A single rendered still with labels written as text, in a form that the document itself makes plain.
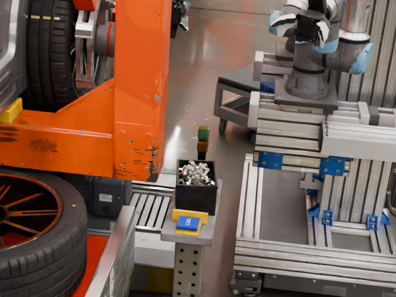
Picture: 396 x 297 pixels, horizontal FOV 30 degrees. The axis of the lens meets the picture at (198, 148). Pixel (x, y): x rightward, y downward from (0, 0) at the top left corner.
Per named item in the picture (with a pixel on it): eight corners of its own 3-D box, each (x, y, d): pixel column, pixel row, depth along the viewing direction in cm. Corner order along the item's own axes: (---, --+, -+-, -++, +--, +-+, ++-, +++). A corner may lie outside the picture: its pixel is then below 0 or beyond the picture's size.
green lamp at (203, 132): (198, 135, 274) (199, 125, 272) (209, 136, 273) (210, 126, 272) (197, 139, 270) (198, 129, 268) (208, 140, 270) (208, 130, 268)
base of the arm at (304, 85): (325, 85, 273) (329, 60, 268) (327, 100, 259) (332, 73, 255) (284, 81, 274) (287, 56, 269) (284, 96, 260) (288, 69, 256)
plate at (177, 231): (177, 221, 250) (177, 218, 249) (201, 224, 249) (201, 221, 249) (174, 234, 242) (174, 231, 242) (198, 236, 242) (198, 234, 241)
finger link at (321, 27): (330, 56, 197) (320, 40, 205) (335, 36, 194) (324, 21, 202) (320, 56, 197) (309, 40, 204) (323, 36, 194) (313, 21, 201)
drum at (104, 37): (96, 49, 306) (96, 16, 300) (147, 54, 304) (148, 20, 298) (87, 59, 293) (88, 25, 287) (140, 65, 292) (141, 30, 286)
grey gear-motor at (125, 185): (35, 219, 315) (32, 145, 300) (131, 231, 312) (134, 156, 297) (20, 242, 298) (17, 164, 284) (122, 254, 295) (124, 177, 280)
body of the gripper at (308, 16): (315, 48, 205) (329, 32, 214) (320, 19, 200) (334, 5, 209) (290, 40, 207) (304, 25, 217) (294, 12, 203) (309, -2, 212)
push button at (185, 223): (178, 220, 249) (179, 214, 248) (199, 223, 248) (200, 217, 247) (175, 231, 243) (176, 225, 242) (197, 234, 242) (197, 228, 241)
